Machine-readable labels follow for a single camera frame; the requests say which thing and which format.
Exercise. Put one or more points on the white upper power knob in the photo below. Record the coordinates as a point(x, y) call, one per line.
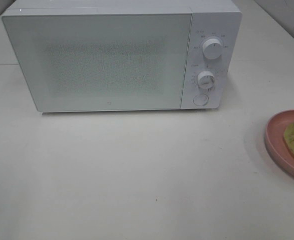
point(212, 47)

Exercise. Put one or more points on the white lower timer knob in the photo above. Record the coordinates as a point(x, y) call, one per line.
point(205, 80)

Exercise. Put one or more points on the white microwave oven body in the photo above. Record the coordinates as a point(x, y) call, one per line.
point(220, 18)

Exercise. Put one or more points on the white microwave door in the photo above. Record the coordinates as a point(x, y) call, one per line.
point(75, 63)

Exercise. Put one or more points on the pink round plate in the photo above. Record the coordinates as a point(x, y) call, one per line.
point(275, 143)

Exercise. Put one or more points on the white round door button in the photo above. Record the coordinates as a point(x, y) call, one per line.
point(201, 99)

